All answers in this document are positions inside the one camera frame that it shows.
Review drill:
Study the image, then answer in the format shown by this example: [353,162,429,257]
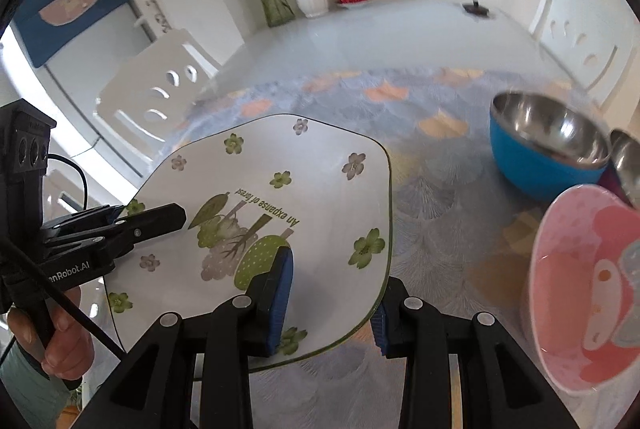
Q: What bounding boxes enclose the blue steel-lined bowl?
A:
[489,92,613,202]

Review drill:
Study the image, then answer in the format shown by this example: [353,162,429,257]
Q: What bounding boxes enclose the pink cartoon print bowl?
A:
[520,183,640,396]

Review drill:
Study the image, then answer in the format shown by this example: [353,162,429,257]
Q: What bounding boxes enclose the clear glass vase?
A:
[255,0,296,28]

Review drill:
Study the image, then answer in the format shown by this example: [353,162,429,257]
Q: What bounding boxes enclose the white chair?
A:
[527,0,636,110]
[95,28,223,160]

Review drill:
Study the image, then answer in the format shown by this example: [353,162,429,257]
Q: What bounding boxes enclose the pink steel-lined bowl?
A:
[597,129,640,210]

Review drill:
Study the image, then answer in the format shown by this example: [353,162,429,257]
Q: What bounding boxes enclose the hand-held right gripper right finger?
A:
[371,276,566,429]

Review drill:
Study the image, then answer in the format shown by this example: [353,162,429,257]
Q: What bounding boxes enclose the person's left forearm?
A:
[0,343,72,416]

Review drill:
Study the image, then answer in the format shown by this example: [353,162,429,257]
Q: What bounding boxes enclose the white floral print plate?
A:
[103,113,393,372]

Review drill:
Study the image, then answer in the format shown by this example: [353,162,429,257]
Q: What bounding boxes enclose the scale pattern table mat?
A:
[177,66,640,429]

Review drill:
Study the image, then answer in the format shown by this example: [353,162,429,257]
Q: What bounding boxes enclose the black cable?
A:
[0,153,128,360]

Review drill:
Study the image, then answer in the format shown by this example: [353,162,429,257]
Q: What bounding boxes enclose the person's left hand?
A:
[7,286,96,382]

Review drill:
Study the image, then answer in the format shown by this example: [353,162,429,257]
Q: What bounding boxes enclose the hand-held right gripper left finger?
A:
[102,245,296,429]

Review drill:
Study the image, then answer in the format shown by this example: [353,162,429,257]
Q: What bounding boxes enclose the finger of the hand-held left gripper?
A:
[42,205,126,241]
[102,204,187,260]

